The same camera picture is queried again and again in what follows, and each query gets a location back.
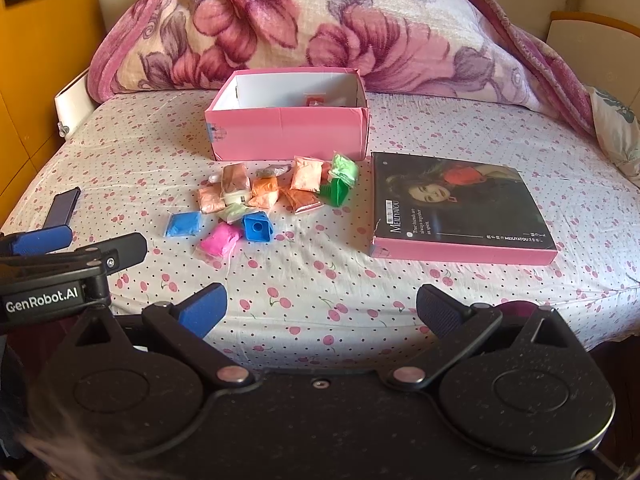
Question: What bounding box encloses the pink floral fleece blanket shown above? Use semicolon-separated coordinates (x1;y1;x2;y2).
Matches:
86;0;598;133

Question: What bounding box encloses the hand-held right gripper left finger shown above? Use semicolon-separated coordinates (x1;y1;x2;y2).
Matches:
75;282;256;389

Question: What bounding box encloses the pile of coloured clay packets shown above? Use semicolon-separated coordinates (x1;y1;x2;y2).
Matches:
165;152;361;263

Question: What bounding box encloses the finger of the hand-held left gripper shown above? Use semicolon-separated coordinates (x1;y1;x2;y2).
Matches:
0;225;74;257
74;232;149;274

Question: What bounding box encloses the orange cable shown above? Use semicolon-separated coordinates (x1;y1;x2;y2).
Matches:
545;10;640;70

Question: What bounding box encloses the cherry-print bed sheet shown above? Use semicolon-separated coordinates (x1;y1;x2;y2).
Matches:
0;87;640;361

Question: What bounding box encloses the white bed frame corner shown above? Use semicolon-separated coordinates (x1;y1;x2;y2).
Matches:
54;67;97;137

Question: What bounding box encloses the white floral pillow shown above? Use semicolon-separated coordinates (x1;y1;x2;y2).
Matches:
585;85;640;189

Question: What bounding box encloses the pink cardboard shoebox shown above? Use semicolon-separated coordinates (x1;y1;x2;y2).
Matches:
203;67;371;162

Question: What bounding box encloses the blue plastic clay mould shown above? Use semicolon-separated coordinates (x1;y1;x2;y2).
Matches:
243;212;275;245

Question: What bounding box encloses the yellow wooden wardrobe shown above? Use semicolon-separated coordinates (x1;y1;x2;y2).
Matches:
0;0;108;241

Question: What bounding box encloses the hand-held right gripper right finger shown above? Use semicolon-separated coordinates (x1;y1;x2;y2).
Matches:
385;284;576;391

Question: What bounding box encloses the black rectangular phone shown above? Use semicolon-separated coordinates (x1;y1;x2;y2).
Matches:
42;187;82;229

